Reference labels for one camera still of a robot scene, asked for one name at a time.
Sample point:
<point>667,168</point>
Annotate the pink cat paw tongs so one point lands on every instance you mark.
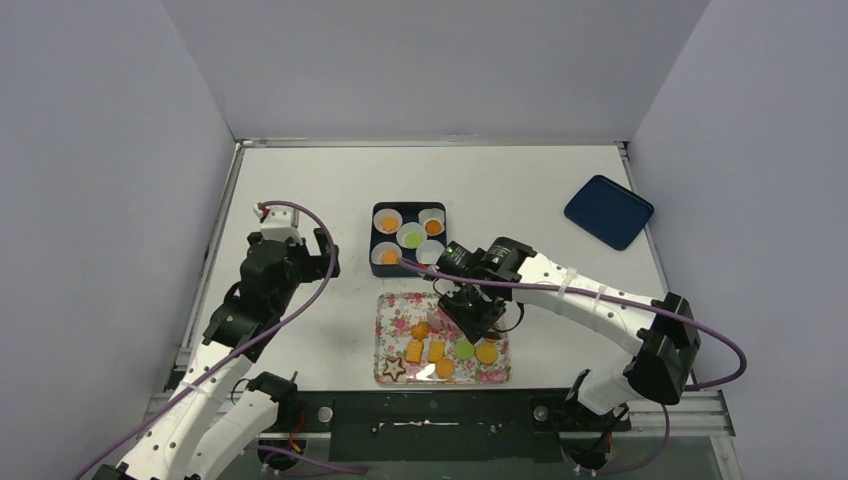
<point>439,322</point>

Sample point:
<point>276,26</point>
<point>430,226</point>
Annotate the white paper cup centre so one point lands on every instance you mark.
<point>407,227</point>

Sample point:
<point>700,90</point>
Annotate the white paper cup front-left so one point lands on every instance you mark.
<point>379,248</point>

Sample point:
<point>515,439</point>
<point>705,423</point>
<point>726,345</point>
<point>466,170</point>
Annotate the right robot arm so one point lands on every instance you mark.
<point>504,315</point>

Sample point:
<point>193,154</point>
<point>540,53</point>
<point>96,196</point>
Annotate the dark blue box lid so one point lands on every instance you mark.
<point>609,212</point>

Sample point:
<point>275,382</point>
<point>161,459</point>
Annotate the square cracker left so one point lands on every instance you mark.
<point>414,352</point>

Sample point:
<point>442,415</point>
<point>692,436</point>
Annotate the orange round cookie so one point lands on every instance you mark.
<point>433,227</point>
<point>444,368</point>

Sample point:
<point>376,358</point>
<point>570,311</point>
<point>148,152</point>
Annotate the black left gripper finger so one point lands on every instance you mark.
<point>311,273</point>
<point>326,261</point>

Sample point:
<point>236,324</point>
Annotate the yellow waffle round cookie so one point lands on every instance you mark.
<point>486,353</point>

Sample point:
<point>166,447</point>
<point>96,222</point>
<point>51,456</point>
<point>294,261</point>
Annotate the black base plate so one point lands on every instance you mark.
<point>446,425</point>

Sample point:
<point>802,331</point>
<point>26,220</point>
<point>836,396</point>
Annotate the green round cookie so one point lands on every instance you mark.
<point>464,350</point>
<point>412,239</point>

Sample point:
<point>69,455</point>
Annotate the star chocolate cookie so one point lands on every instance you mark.
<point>393,369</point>

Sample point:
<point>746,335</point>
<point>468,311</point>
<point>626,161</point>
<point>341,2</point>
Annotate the square cracker right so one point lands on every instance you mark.
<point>436,351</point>

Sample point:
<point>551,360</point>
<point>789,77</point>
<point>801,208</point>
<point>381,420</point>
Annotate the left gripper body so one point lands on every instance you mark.
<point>298,256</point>

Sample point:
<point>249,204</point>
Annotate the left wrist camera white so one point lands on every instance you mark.
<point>278,223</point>

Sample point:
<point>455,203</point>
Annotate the dark blue square box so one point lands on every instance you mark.
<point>409,211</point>

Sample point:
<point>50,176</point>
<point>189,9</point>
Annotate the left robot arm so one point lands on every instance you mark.
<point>182,440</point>

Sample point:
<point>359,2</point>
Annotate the floral rectangular tray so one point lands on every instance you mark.
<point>397,313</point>

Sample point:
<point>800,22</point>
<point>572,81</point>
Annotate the orange round cookie bottom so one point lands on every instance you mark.
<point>444,368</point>

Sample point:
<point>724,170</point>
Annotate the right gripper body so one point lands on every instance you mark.
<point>468,316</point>

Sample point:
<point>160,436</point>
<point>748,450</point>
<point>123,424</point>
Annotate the white paper cup front-right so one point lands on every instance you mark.
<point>429,251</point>

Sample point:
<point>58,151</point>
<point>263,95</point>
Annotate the white paper cup back-right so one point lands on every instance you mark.
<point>429,213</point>

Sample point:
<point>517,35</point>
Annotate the white paper cup back-left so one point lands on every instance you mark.
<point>386,212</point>

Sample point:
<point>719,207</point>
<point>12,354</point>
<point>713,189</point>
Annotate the square cracker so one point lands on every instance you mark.
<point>436,351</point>
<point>414,352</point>

